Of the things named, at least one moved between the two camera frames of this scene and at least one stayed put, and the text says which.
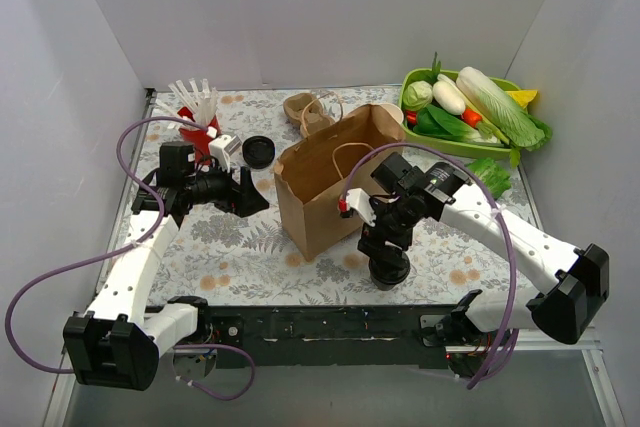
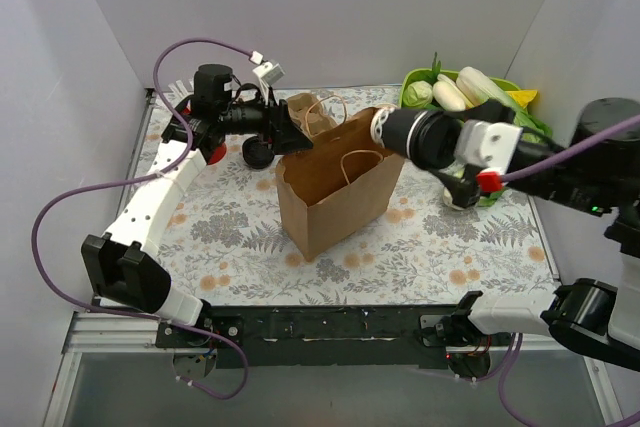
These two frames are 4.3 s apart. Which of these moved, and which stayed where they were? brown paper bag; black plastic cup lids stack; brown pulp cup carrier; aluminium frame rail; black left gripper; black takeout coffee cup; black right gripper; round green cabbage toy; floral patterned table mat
Moved: black takeout coffee cup; black left gripper; black right gripper
Stayed: black plastic cup lids stack; floral patterned table mat; brown pulp cup carrier; round green cabbage toy; aluminium frame rail; brown paper bag
